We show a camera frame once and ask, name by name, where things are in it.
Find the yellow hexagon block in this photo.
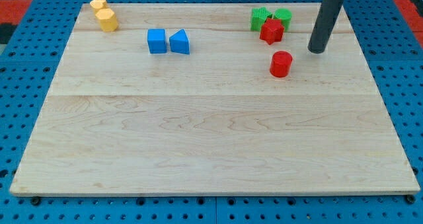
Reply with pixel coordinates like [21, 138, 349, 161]
[95, 9, 119, 32]

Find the blue cube block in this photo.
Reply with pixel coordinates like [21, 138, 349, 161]
[147, 28, 167, 54]

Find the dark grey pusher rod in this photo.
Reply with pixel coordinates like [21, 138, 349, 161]
[307, 0, 344, 54]

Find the green cylinder block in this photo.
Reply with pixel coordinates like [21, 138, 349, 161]
[272, 8, 292, 31]

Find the blue triangle block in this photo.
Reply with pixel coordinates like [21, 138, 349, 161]
[169, 29, 190, 55]

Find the wooden board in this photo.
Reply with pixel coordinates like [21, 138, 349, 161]
[10, 3, 420, 197]

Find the red cylinder block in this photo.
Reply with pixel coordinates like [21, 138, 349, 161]
[270, 51, 293, 77]

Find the yellow rounded block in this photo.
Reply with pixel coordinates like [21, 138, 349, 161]
[89, 0, 108, 14]

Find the red star block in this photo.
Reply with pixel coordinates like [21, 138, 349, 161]
[259, 18, 285, 45]

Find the green star block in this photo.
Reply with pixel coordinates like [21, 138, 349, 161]
[250, 7, 273, 31]

